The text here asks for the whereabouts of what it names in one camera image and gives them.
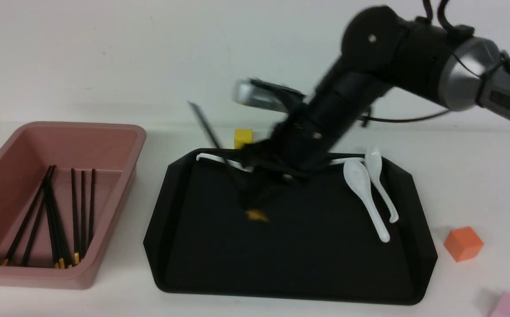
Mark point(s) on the white spoon far right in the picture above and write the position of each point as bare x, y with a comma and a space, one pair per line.
373, 162

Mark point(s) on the yellow cube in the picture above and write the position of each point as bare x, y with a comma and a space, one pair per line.
242, 137

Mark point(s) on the pink plastic bin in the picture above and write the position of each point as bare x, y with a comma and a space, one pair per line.
111, 149

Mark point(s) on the black serving tray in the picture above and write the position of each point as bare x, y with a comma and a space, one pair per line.
318, 244

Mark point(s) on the white spoon large centre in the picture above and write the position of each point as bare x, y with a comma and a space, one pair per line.
357, 178

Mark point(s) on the white spoon far left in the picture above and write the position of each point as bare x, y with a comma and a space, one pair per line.
211, 157

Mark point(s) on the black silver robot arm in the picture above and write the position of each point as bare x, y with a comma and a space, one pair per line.
445, 64

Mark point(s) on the pink cube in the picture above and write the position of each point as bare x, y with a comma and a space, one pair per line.
502, 306

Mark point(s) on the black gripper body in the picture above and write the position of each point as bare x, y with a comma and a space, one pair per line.
271, 172

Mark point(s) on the orange cube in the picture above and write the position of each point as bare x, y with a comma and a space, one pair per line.
463, 244

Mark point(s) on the black chopstick in bin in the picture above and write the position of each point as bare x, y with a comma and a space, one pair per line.
64, 258
83, 216
13, 246
92, 207
75, 222
51, 224
37, 221

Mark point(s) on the white spoon top middle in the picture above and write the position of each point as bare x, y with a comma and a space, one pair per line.
345, 159

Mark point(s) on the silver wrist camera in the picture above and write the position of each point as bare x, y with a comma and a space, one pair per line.
256, 93

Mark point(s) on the black chopstick gold tip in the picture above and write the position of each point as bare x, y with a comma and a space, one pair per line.
252, 214

